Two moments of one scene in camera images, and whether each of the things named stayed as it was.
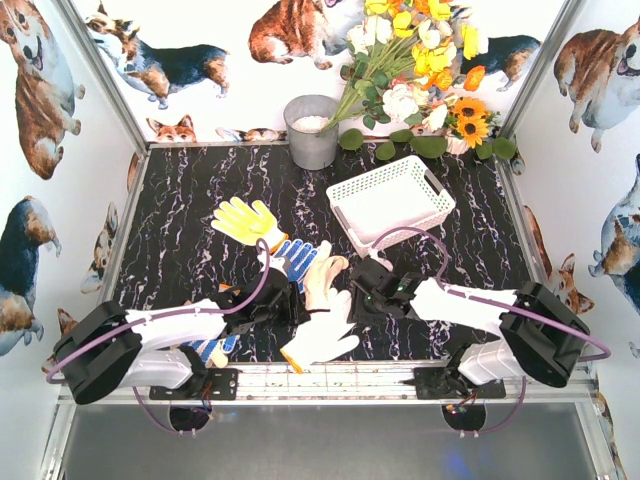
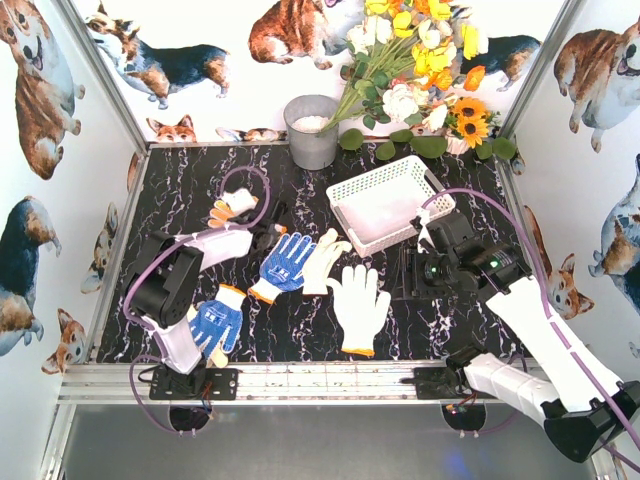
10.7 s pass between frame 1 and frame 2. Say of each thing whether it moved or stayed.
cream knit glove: moved
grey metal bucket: stayed
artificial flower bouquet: stayed
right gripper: moved
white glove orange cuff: moved
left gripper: moved
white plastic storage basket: stayed
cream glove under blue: stayed
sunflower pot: stayed
